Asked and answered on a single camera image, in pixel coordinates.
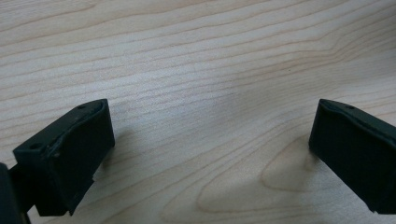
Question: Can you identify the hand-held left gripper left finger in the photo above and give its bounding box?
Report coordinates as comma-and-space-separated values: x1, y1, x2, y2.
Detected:
12, 98, 116, 217

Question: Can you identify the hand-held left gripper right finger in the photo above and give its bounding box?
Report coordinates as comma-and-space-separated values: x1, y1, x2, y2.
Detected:
307, 98, 396, 216

